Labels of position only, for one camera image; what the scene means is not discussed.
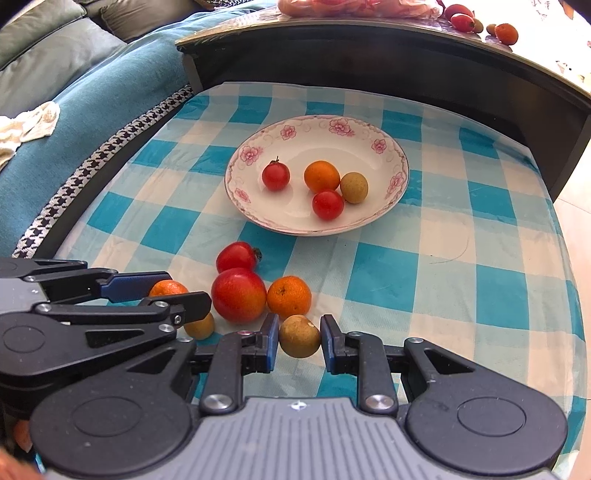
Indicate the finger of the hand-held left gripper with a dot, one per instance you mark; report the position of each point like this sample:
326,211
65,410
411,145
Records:
194,305
127,284

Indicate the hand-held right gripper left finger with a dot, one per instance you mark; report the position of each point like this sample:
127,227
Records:
272,341

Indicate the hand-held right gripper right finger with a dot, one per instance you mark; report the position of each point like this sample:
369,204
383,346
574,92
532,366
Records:
328,344

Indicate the tan longan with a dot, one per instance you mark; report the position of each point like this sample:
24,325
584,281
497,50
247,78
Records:
354,187
201,328
299,336

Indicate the orange mandarin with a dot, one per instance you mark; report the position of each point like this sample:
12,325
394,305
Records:
168,288
321,175
506,33
289,297

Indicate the large red apple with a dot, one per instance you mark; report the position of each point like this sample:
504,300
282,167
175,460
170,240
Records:
238,295

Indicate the small red tomato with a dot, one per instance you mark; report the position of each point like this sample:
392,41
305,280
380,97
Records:
275,177
328,205
235,256

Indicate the white floral plate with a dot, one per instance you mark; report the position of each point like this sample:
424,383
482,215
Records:
295,217

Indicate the blue checkered tablecloth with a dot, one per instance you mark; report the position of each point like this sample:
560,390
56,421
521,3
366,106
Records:
415,300

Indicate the cream knitted cloth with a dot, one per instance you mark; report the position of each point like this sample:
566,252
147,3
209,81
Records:
32,122

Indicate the teal blanket with houndstooth border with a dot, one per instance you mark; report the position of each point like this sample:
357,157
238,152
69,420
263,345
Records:
92,92

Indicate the grey-blue cushion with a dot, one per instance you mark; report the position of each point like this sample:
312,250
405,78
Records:
46,64

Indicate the grey sofa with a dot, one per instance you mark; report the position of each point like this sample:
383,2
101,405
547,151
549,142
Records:
138,18

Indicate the teal cushion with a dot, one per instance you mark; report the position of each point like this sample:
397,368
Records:
37,23

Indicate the dark wooden table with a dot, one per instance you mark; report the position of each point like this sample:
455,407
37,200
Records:
369,60

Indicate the clear plastic bag of fruit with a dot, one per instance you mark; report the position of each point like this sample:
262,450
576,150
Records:
351,8

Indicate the brown longan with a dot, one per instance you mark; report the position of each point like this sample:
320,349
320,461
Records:
478,26
491,28

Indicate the red fruit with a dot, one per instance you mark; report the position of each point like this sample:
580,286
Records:
457,10

